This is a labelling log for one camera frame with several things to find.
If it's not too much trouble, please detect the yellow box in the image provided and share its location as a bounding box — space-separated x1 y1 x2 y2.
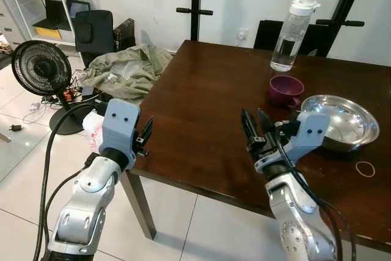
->
35 26 63 41

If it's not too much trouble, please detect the clear white-capped water bottle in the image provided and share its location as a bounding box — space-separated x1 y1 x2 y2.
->
269 0 321 73

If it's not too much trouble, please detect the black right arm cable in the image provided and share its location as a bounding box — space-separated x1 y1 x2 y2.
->
269 128 359 261

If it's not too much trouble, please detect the black floor fan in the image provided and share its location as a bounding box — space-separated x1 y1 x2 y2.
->
10 40 87 136

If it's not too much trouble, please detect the olive green cloth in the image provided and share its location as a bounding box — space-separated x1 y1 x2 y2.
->
81 43 174 105

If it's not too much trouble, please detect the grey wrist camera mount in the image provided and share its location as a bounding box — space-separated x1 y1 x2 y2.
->
99 98 142 155
254 112 331 174

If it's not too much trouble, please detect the black box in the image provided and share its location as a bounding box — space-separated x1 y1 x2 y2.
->
113 18 137 52

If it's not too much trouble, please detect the purple cup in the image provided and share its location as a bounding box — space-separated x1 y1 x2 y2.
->
269 75 305 108

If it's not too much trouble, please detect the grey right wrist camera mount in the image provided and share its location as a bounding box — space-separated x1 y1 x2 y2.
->
254 112 331 174

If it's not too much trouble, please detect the stainless steel bowl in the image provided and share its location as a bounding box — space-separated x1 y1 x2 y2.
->
299 94 380 153

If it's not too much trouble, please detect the black laptop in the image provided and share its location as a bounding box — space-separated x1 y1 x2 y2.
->
32 0 68 30

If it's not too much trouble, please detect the white wall socket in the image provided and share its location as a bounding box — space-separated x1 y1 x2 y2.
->
236 27 250 42

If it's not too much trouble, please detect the black dining chair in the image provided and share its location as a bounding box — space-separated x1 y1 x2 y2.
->
253 20 334 58

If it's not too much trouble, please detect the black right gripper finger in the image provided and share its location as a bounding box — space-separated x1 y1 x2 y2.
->
256 108 279 142
241 108 258 147

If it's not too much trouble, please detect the black office chair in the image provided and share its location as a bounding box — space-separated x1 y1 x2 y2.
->
73 10 117 69

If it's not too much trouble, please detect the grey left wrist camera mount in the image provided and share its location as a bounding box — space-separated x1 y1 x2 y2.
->
99 98 142 155

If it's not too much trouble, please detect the rubber band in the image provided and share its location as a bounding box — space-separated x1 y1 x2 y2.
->
356 161 376 178

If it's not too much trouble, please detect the dark brown wooden table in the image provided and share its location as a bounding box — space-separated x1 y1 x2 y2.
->
120 39 391 254

